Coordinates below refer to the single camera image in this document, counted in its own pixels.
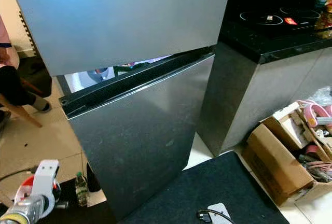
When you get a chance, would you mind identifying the clear bottle green cap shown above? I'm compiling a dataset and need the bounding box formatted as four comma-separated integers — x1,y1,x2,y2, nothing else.
75,171,90,207

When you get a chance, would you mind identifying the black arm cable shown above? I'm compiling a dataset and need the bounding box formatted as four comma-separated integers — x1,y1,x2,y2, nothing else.
196,208,237,224
0,168,34,180

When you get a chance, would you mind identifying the black induction cooktop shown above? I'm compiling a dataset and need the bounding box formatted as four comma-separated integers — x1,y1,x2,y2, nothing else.
236,4,332,35

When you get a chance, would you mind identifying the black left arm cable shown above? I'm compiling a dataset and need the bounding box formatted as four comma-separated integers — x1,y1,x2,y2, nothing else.
0,168,34,180

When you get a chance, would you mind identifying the large brown cardboard box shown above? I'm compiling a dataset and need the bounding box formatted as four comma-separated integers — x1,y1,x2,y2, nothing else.
241,123,317,206

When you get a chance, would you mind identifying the black floor mat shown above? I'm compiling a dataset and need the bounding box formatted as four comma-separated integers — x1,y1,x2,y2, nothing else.
0,151,290,224

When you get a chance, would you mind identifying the pink plastic hanger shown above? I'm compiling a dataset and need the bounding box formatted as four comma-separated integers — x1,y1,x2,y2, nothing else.
297,99,332,127

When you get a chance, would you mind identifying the person in pink shirt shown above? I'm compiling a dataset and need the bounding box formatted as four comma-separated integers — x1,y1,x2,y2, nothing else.
0,19,52,114

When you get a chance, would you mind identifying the black rounded object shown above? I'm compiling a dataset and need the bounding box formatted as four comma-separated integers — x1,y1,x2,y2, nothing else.
86,161,102,193

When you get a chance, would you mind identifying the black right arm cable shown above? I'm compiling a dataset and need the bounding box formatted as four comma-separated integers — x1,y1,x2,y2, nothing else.
196,208,237,224

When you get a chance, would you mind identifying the colourful snack packet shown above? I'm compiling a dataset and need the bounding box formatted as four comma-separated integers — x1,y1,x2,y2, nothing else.
316,0,332,33

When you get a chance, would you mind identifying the grey kitchen counter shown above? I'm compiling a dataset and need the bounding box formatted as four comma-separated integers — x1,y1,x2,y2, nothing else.
197,0,332,157

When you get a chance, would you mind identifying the white fridge cabinet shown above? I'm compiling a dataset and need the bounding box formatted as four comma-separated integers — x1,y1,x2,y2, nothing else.
5,0,174,131

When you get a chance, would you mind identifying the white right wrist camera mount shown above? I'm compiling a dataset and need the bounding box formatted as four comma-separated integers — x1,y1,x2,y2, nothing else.
206,203,233,224

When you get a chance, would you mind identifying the black foam puzzle mat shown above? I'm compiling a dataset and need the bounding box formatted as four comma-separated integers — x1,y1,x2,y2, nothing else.
19,10,53,100

